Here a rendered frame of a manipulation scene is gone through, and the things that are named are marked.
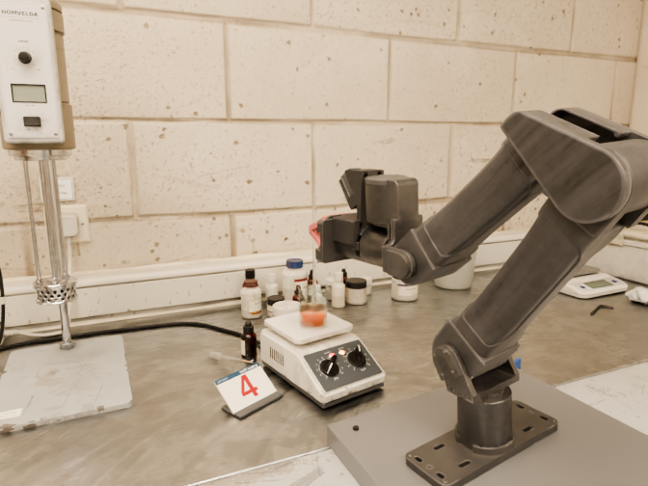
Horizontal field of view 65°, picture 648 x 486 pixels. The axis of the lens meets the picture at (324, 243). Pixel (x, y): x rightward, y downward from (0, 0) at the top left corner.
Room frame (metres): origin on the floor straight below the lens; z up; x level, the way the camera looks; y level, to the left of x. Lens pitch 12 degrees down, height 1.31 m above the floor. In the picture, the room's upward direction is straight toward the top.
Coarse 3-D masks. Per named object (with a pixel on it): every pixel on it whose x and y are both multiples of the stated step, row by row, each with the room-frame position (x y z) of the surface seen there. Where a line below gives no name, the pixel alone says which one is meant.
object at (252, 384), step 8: (256, 368) 0.77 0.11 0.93; (240, 376) 0.75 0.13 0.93; (248, 376) 0.75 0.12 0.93; (256, 376) 0.76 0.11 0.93; (264, 376) 0.77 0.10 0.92; (224, 384) 0.72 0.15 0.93; (232, 384) 0.73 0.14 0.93; (240, 384) 0.73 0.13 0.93; (248, 384) 0.74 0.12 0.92; (256, 384) 0.75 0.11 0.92; (264, 384) 0.76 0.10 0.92; (224, 392) 0.71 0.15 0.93; (232, 392) 0.72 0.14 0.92; (240, 392) 0.72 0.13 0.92; (248, 392) 0.73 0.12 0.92; (256, 392) 0.74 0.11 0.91; (264, 392) 0.74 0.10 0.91; (232, 400) 0.70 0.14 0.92; (240, 400) 0.71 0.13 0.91; (248, 400) 0.72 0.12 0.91; (232, 408) 0.69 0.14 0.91
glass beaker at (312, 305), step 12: (300, 288) 0.84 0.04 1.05; (324, 288) 0.82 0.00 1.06; (300, 300) 0.82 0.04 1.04; (312, 300) 0.81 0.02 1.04; (324, 300) 0.82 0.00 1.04; (300, 312) 0.82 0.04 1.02; (312, 312) 0.81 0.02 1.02; (324, 312) 0.82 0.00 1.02; (300, 324) 0.82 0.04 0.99; (312, 324) 0.81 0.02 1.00; (324, 324) 0.82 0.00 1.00
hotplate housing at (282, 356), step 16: (272, 336) 0.83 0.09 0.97; (336, 336) 0.83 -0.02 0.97; (352, 336) 0.83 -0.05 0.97; (272, 352) 0.82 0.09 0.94; (288, 352) 0.78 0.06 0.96; (304, 352) 0.76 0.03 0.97; (368, 352) 0.80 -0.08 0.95; (272, 368) 0.83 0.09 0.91; (288, 368) 0.78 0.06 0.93; (304, 368) 0.74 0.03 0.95; (304, 384) 0.74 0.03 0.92; (352, 384) 0.74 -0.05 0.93; (368, 384) 0.75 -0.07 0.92; (320, 400) 0.70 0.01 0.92; (336, 400) 0.72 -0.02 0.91
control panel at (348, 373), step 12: (336, 348) 0.79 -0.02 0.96; (348, 348) 0.80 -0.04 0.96; (312, 360) 0.75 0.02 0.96; (372, 360) 0.79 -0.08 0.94; (348, 372) 0.75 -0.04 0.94; (360, 372) 0.76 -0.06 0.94; (372, 372) 0.76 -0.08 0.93; (324, 384) 0.72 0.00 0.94; (336, 384) 0.72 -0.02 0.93; (348, 384) 0.73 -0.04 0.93
